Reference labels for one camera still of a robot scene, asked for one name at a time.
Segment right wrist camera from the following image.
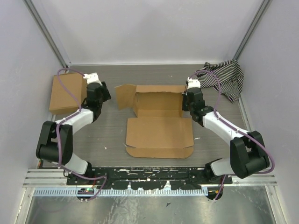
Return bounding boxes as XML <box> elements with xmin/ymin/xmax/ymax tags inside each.
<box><xmin>186</xmin><ymin>77</ymin><xmax>201</xmax><ymax>90</ymax></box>

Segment right aluminium corner post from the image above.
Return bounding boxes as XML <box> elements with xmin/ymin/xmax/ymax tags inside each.
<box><xmin>233</xmin><ymin>0</ymin><xmax>272</xmax><ymax>61</ymax></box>

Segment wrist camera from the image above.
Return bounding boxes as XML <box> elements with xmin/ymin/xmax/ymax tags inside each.
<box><xmin>83</xmin><ymin>72</ymin><xmax>102</xmax><ymax>85</ymax></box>
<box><xmin>186</xmin><ymin>77</ymin><xmax>201</xmax><ymax>90</ymax></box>

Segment brown cardboard box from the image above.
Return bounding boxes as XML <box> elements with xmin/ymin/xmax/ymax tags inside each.
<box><xmin>115</xmin><ymin>84</ymin><xmax>194</xmax><ymax>159</ymax></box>
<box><xmin>49</xmin><ymin>73</ymin><xmax>87</xmax><ymax>115</ymax></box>

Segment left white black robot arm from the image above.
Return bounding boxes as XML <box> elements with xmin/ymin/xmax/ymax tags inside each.
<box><xmin>36</xmin><ymin>82</ymin><xmax>111</xmax><ymax>185</ymax></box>

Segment aluminium front rail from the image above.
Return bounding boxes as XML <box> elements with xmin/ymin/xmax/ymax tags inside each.
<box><xmin>22</xmin><ymin>167</ymin><xmax>278</xmax><ymax>187</ymax></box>

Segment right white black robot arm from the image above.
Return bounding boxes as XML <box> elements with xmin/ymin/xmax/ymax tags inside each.
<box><xmin>182</xmin><ymin>87</ymin><xmax>270</xmax><ymax>184</ymax></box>

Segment left aluminium corner post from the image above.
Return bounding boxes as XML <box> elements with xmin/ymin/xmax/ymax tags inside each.
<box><xmin>23</xmin><ymin>0</ymin><xmax>69</xmax><ymax>68</ymax></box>

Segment white slotted cable duct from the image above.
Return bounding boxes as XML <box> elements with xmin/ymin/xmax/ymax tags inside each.
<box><xmin>33</xmin><ymin>187</ymin><xmax>208</xmax><ymax>197</ymax></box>

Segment aluminium corner post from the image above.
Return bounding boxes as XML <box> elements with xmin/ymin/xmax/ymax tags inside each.
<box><xmin>23</xmin><ymin>0</ymin><xmax>69</xmax><ymax>68</ymax></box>
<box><xmin>233</xmin><ymin>0</ymin><xmax>272</xmax><ymax>61</ymax></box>

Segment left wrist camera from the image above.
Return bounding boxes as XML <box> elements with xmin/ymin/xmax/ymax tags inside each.
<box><xmin>83</xmin><ymin>72</ymin><xmax>102</xmax><ymax>85</ymax></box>

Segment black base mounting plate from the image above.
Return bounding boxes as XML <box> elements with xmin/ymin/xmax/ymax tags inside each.
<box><xmin>64</xmin><ymin>167</ymin><xmax>222</xmax><ymax>190</ymax></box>

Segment black white striped cloth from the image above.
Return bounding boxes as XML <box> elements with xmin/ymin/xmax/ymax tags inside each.
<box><xmin>195</xmin><ymin>60</ymin><xmax>244</xmax><ymax>103</ymax></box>

